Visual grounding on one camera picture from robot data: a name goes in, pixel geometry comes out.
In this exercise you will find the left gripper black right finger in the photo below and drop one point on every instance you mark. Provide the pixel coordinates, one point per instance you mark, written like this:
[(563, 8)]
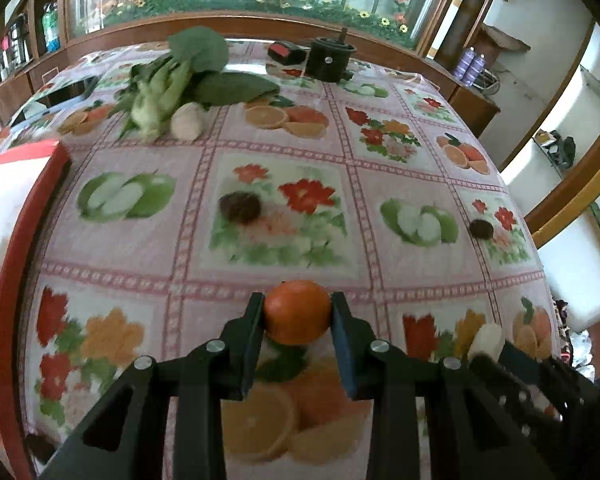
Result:
[(444, 420)]

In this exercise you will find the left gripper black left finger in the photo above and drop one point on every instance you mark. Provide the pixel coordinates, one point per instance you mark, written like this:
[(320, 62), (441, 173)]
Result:
[(123, 435)]

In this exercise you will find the beige wooden block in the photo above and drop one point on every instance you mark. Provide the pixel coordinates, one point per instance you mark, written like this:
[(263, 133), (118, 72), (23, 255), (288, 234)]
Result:
[(488, 341)]

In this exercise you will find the orange tangerine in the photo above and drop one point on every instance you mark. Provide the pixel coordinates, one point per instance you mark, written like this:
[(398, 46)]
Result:
[(297, 312)]

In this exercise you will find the dark passion fruit centre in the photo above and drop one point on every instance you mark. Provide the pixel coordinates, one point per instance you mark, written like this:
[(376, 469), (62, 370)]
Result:
[(240, 207)]

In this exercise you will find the dark passion fruit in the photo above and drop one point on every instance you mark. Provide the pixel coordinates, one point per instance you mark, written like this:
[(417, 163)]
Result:
[(240, 207), (481, 229)]

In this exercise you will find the dark passion fruit right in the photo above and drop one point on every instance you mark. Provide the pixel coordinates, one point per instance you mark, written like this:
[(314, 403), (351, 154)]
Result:
[(481, 229)]

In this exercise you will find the floral fruit tablecloth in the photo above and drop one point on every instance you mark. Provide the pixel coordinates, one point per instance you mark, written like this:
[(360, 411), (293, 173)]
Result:
[(366, 187)]

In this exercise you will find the white garlic bulb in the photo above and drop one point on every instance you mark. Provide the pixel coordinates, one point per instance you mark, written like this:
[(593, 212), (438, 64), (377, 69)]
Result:
[(188, 122)]

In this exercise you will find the red white tray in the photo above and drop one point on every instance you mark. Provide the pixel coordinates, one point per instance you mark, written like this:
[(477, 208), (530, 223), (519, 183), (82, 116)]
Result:
[(39, 168)]

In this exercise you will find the green bok choy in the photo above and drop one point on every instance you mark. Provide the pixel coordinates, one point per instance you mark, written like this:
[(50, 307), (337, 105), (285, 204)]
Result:
[(187, 80)]

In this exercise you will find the black tablet on table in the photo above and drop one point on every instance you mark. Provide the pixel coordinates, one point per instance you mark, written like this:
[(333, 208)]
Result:
[(69, 94)]

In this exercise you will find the red black small box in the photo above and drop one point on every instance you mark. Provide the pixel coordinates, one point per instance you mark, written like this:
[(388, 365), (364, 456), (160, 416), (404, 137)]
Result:
[(286, 53)]

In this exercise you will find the black cylindrical grinder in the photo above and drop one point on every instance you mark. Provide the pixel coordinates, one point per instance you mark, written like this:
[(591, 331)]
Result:
[(329, 57)]

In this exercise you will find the purple bottle right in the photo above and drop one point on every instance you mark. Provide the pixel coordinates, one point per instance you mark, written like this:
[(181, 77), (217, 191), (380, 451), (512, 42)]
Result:
[(475, 68)]

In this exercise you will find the purple bottle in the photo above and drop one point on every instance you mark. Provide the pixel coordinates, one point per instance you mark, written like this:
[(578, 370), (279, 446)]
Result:
[(475, 68), (463, 63)]

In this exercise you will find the purple bottle left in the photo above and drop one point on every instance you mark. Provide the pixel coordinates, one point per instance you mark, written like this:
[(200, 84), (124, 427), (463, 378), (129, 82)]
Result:
[(463, 63)]

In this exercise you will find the green plastic bottle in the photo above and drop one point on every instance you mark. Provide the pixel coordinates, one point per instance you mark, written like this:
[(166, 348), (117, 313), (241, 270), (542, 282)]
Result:
[(50, 26)]

